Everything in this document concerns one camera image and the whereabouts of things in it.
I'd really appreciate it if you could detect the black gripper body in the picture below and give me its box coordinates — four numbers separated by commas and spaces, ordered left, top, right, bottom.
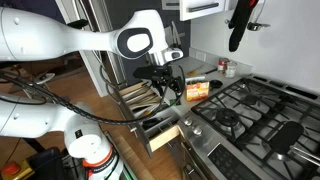
151, 64, 176, 87

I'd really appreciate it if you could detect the small spice jar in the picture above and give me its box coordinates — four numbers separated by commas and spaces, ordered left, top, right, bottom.
224, 60, 238, 79

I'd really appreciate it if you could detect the small green packet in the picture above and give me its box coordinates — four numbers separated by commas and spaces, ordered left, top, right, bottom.
169, 97, 181, 107

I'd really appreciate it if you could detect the orange carton box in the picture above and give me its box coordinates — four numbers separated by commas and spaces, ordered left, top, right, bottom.
185, 78, 211, 102

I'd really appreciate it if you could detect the yellow smiley face spatula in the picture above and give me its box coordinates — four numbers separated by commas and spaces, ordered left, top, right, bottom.
186, 65, 205, 77

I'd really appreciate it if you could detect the silver stove knob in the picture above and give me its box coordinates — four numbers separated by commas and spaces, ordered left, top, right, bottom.
192, 124, 204, 136
183, 116, 194, 127

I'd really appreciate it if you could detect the small black round dish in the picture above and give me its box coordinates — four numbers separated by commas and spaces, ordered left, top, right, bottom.
209, 79, 224, 90

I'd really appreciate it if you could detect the red white tomato can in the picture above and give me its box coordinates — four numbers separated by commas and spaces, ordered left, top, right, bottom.
218, 57, 230, 74

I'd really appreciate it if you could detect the open wooden utensil drawer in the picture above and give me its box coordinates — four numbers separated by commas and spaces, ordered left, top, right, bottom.
118, 81, 184, 158

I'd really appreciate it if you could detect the stainless gas stove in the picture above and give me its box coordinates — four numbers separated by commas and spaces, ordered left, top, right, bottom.
178, 75, 320, 180

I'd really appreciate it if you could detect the black oven mitt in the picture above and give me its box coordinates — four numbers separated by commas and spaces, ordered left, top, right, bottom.
228, 0, 259, 53

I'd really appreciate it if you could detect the hanging metal measuring cup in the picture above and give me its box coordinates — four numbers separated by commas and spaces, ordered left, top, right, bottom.
246, 0, 272, 32

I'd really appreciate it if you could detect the black wide spatula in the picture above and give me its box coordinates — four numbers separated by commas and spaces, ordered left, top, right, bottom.
268, 120, 320, 168

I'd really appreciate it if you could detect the red emergency stop button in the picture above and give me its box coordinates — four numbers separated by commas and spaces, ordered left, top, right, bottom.
2, 161, 21, 176

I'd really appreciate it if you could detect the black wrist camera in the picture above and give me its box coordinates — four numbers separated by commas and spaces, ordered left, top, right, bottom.
133, 66, 155, 80

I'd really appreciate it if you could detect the white spatula dark red handle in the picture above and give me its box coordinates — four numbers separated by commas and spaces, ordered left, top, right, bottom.
203, 67, 218, 75

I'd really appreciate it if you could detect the white wall outlet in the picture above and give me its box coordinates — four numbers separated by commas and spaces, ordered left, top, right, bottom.
194, 50, 208, 63

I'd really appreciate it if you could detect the white wall cabinet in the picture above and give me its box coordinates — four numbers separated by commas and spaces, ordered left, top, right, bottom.
179, 0, 239, 22

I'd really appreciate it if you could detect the grey metal cabinet handle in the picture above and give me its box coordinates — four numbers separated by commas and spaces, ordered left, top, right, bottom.
187, 2, 220, 13

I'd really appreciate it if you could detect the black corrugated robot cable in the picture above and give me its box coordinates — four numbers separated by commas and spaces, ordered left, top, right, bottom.
0, 64, 187, 126

